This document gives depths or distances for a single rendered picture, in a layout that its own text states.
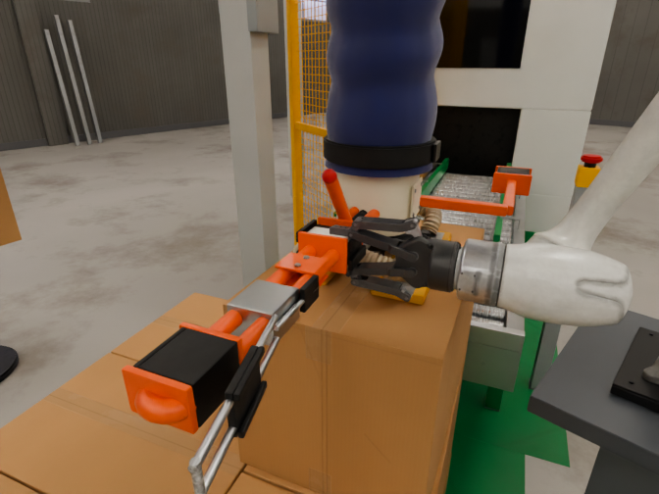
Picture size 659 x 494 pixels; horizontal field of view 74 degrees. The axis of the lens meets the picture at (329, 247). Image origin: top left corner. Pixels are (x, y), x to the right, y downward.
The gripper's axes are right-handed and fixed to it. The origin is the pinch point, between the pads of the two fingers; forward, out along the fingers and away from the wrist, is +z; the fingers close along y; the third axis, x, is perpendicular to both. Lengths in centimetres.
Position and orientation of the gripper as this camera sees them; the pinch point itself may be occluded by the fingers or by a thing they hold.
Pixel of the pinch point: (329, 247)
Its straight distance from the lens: 70.4
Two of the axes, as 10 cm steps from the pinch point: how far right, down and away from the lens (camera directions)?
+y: 0.0, 9.2, 3.9
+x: 3.9, -3.6, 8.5
